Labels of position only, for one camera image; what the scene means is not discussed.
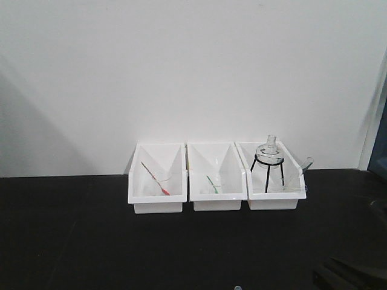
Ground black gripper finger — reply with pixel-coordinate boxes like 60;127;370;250
313;257;386;289

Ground white plastic bin right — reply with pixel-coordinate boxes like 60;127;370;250
235;141;307;210

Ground white plastic bin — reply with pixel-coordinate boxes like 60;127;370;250
235;141;307;210
127;143;187;214
187;142;247;211

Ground clear glass flask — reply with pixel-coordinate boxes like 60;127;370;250
255;135;284;165

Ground green tipped glass rod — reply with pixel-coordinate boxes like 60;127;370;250
206;175;218;194

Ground white plastic bin middle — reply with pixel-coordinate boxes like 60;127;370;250
187;142;247;211

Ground red tipped glass rod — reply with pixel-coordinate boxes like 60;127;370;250
141;162;170;196

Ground white plastic bin left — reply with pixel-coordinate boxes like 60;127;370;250
127;143;187;214

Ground black wire tripod stand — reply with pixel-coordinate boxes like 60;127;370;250
250;153;285;193

